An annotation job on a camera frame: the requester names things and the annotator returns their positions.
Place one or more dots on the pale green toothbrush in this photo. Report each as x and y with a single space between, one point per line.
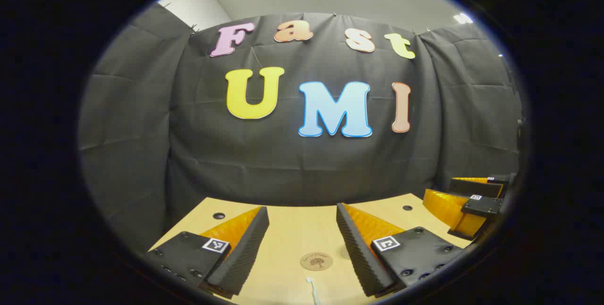
313 291

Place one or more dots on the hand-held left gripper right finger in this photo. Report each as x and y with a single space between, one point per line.
356 253

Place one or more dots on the round cork coaster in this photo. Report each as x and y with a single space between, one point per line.
316 261

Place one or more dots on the wooden desktop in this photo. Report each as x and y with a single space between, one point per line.
302 229

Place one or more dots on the ceiling light panel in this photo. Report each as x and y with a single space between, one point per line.
463 18

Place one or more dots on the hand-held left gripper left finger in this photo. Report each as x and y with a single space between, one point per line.
245 253

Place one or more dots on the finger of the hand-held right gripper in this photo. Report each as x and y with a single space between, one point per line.
483 206
474 187

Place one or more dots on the black backdrop cloth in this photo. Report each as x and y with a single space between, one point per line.
283 168

